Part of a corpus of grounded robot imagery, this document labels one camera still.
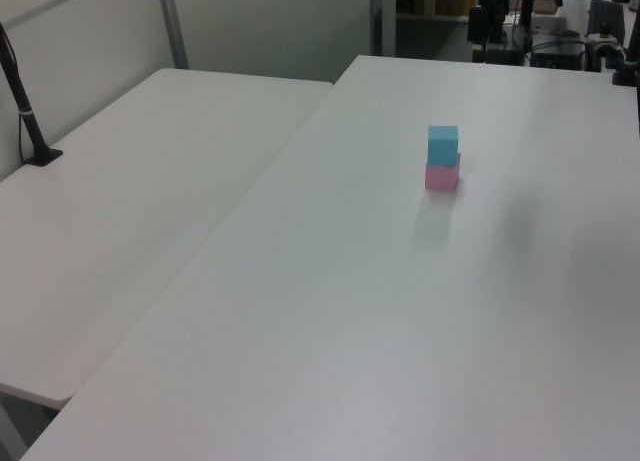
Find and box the grey shelf upright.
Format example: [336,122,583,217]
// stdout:
[378,0,400,58]

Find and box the black clamped camera pole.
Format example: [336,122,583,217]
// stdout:
[611,14,640,88]

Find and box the grey angled stand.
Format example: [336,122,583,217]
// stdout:
[585,0,627,37]

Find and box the black electronics box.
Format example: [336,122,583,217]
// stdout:
[530,39,587,71]

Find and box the white side table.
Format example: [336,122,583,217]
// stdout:
[0,67,335,403]

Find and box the grey metal partition post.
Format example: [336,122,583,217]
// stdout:
[157,0,190,71]

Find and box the pink cube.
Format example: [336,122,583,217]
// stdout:
[424,152,462,192]

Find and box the blue cube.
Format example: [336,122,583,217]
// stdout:
[427,124,460,166]

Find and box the emergency stop button box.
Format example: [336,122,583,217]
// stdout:
[585,26,627,59]

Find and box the black Franka gripper body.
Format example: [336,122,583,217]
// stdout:
[468,4,504,45]

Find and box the thin black cable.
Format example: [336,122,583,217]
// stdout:
[17,111,32,164]

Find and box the black camera pole with base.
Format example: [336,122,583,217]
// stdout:
[0,21,64,168]

